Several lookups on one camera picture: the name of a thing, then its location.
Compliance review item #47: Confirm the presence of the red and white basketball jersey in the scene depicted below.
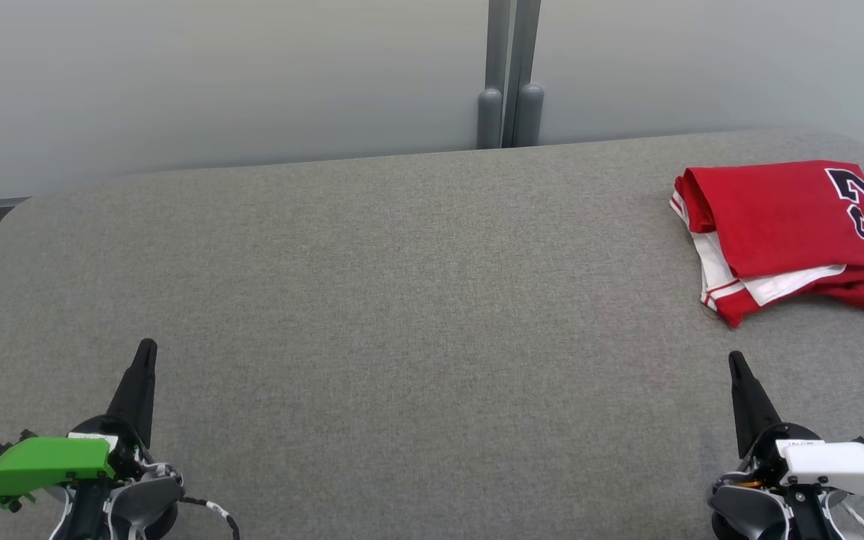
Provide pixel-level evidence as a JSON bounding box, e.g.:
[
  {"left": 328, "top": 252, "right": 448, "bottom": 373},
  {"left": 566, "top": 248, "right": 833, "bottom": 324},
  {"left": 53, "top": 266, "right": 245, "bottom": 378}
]
[{"left": 670, "top": 160, "right": 864, "bottom": 329}]

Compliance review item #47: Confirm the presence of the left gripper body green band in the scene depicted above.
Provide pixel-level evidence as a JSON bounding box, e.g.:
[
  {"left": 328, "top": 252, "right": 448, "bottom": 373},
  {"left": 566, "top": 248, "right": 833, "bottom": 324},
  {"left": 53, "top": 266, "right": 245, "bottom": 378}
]
[{"left": 0, "top": 415, "right": 149, "bottom": 502}]

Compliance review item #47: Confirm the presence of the grey metal partition post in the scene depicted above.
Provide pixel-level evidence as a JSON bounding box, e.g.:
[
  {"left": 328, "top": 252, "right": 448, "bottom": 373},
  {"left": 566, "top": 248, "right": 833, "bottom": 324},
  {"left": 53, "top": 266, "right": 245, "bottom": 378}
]
[{"left": 477, "top": 0, "right": 545, "bottom": 149}]

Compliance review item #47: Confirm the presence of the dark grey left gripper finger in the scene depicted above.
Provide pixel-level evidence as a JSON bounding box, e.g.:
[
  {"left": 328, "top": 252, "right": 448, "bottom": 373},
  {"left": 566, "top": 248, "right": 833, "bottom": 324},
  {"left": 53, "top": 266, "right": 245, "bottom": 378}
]
[{"left": 106, "top": 339, "right": 158, "bottom": 447}]

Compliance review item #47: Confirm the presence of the grey fabric sofa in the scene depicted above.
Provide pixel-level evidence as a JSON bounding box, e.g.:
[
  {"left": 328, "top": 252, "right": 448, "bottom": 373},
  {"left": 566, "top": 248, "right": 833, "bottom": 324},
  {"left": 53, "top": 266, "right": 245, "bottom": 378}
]
[{"left": 0, "top": 131, "right": 864, "bottom": 540}]

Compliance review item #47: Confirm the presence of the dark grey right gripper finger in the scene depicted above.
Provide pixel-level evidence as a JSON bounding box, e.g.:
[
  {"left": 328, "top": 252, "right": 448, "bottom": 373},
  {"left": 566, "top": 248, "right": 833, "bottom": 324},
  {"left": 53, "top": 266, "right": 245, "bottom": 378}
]
[{"left": 728, "top": 351, "right": 784, "bottom": 458}]

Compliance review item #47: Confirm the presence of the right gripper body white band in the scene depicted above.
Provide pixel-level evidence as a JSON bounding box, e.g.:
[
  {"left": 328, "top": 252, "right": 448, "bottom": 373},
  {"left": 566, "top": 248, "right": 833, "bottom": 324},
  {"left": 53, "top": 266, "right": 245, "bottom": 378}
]
[{"left": 739, "top": 424, "right": 864, "bottom": 502}]

